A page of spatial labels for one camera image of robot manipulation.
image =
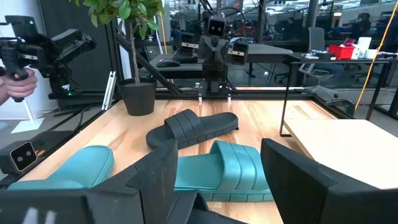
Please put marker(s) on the white floor stand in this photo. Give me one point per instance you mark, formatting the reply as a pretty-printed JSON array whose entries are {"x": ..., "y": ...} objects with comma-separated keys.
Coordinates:
[{"x": 28, "y": 124}]

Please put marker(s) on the grey desk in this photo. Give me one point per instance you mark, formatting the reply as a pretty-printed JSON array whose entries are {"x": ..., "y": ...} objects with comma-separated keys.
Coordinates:
[{"x": 267, "y": 53}]

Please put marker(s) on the person's hand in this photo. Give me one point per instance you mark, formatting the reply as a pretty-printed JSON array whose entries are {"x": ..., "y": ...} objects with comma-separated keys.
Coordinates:
[{"x": 21, "y": 85}]

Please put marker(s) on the black metal wooden shelf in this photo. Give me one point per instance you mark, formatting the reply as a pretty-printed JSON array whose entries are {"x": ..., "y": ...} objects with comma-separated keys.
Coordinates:
[{"x": 342, "y": 149}]

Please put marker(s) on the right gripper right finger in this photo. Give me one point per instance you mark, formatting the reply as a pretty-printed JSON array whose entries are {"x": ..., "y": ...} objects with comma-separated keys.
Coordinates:
[{"x": 311, "y": 193}]

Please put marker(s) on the table-level camera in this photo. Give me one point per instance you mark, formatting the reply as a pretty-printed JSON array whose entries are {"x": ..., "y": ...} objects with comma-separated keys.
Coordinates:
[{"x": 23, "y": 157}]

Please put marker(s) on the silver aluminium profile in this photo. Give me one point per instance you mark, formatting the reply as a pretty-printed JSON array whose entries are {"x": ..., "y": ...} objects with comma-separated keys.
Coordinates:
[{"x": 109, "y": 90}]

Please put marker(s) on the tall white container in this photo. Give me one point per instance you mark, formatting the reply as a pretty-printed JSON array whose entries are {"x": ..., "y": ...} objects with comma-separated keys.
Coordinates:
[{"x": 364, "y": 45}]

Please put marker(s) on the teal rubber slide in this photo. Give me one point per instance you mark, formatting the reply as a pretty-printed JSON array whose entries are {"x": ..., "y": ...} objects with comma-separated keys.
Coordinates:
[
  {"x": 77, "y": 168},
  {"x": 224, "y": 171}
]

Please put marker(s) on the dark background table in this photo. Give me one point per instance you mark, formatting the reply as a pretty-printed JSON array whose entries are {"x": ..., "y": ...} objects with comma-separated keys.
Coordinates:
[{"x": 298, "y": 56}]

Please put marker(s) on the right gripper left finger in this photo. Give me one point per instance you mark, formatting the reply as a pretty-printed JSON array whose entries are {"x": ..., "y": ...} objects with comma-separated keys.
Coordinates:
[{"x": 149, "y": 193}]

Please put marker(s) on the grey office chair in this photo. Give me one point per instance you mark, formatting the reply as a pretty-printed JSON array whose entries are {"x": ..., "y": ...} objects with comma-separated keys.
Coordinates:
[{"x": 316, "y": 39}]

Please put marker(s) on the small white cup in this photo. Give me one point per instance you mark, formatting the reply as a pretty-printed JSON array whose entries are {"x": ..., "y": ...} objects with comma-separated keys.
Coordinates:
[{"x": 372, "y": 54}]

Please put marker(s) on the person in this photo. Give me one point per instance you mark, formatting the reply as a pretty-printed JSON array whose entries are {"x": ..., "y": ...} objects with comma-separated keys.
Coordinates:
[
  {"x": 290, "y": 26},
  {"x": 360, "y": 26}
]

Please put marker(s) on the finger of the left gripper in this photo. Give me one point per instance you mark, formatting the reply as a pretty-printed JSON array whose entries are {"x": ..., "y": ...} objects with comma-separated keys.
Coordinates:
[
  {"x": 189, "y": 46},
  {"x": 238, "y": 53}
]

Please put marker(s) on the black computer mouse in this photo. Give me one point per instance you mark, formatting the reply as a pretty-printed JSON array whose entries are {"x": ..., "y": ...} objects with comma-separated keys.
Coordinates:
[{"x": 168, "y": 63}]

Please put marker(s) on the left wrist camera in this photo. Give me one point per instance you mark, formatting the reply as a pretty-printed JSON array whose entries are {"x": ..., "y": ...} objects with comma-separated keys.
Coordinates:
[{"x": 216, "y": 27}]

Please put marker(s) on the red box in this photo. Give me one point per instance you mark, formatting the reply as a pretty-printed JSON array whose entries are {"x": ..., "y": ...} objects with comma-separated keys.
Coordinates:
[{"x": 341, "y": 53}]

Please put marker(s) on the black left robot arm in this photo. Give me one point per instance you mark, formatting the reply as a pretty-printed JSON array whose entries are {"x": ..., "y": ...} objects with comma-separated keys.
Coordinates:
[{"x": 214, "y": 77}]

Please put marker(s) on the green leafy plant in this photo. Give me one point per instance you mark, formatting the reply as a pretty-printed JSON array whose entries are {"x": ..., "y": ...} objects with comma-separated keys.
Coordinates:
[{"x": 124, "y": 9}]

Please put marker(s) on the black plant pot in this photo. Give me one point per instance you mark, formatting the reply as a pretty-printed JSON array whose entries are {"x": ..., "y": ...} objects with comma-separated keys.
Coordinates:
[{"x": 138, "y": 99}]

